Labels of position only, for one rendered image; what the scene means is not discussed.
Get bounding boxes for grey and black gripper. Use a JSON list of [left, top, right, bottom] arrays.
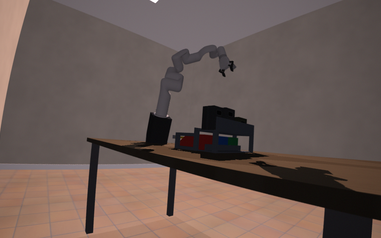
[[219, 56, 233, 77]]

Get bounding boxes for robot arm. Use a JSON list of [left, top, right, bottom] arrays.
[[154, 45, 227, 118]]

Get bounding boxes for dark grey metal shelf rack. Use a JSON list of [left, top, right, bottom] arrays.
[[173, 117, 254, 153]]

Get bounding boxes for blue bin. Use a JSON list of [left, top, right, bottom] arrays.
[[218, 136, 228, 145]]

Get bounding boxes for olive green case with orange latches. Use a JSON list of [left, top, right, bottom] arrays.
[[234, 117, 247, 123]]

